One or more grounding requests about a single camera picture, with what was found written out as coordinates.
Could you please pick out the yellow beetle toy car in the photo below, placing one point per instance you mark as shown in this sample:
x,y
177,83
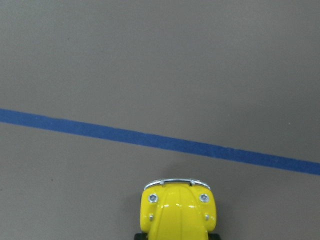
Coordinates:
x,y
177,209

